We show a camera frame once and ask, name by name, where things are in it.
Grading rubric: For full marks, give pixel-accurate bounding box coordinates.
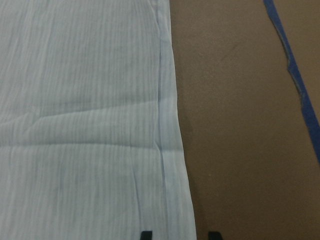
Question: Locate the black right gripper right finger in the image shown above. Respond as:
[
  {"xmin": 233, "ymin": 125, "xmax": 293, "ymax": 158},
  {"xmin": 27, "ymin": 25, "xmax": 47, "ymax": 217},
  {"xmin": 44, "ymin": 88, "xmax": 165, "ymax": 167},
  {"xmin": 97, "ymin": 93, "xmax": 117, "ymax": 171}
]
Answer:
[{"xmin": 208, "ymin": 231, "xmax": 223, "ymax": 240}]

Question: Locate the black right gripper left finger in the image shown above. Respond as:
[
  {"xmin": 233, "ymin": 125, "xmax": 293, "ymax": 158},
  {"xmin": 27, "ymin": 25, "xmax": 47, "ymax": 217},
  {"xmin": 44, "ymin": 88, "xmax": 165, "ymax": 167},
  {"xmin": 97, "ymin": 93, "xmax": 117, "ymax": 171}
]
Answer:
[{"xmin": 140, "ymin": 230, "xmax": 153, "ymax": 240}]

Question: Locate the light blue button-up shirt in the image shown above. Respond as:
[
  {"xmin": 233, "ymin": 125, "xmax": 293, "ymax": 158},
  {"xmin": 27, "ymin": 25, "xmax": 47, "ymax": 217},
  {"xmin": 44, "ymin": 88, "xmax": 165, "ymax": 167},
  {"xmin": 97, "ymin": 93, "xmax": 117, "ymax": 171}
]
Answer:
[{"xmin": 0, "ymin": 0, "xmax": 197, "ymax": 240}]

